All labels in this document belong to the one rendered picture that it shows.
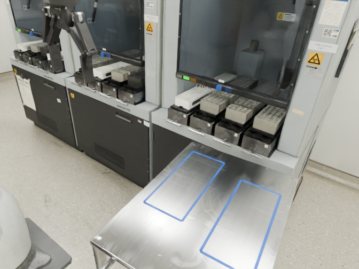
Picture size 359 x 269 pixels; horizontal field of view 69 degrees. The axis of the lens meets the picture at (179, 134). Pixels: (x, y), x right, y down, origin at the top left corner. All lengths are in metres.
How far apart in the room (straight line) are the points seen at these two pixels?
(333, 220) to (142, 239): 1.71
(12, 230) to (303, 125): 1.12
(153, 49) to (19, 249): 1.15
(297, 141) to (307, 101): 0.20
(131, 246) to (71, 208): 1.33
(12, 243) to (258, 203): 0.71
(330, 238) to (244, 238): 1.36
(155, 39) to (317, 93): 0.87
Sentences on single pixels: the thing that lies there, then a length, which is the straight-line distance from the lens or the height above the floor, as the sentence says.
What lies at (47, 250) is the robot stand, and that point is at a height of 0.70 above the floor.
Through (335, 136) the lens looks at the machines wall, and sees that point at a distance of 2.50.
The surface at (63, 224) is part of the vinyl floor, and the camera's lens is 1.97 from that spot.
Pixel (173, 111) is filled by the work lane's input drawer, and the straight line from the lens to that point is 1.46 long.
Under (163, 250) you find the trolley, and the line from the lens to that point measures 0.75.
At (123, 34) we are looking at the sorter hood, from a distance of 1.69.
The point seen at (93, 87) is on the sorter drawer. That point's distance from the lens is 1.93.
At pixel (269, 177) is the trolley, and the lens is 1.03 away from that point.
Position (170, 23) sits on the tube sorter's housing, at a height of 1.23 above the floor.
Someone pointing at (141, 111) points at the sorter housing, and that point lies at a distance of 1.63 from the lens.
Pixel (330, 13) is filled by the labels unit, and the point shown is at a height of 1.36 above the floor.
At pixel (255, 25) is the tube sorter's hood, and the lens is 1.22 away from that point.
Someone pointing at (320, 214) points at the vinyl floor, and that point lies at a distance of 2.25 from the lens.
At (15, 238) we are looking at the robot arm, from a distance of 0.82.
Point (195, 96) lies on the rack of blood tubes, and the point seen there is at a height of 0.86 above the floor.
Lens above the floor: 1.44
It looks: 31 degrees down
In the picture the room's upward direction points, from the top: 4 degrees clockwise
